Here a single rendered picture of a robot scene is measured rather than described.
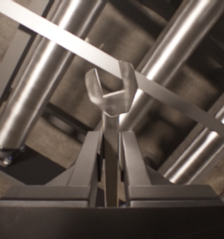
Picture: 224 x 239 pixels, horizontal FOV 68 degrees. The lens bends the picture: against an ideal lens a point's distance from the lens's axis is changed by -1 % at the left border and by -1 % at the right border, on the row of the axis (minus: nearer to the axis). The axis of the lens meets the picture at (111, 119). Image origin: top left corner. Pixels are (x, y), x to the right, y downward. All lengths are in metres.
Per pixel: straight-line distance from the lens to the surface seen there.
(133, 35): 1.45
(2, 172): 0.68
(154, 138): 1.58
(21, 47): 0.72
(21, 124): 0.61
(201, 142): 0.64
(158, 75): 0.52
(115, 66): 0.50
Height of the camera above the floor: 1.42
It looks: 74 degrees down
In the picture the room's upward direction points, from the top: 179 degrees counter-clockwise
